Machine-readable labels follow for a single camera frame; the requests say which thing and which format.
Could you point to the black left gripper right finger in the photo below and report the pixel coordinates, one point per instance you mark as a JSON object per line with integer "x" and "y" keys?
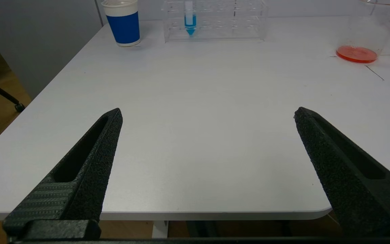
{"x": 350, "y": 189}

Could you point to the clear acrylic test tube rack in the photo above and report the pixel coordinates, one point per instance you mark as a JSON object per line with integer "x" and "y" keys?
{"x": 222, "y": 31}

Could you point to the blue and white paper cup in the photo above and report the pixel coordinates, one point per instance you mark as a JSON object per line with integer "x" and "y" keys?
{"x": 124, "y": 29}

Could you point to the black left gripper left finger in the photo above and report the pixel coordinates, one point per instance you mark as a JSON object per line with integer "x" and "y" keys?
{"x": 90, "y": 176}

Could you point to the clear glass beaker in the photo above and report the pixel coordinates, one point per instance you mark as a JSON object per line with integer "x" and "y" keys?
{"x": 356, "y": 54}

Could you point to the white table leg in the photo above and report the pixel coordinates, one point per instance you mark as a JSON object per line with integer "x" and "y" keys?
{"x": 160, "y": 229}

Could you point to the test tube with blue liquid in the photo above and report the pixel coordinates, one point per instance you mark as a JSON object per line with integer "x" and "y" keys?
{"x": 190, "y": 23}

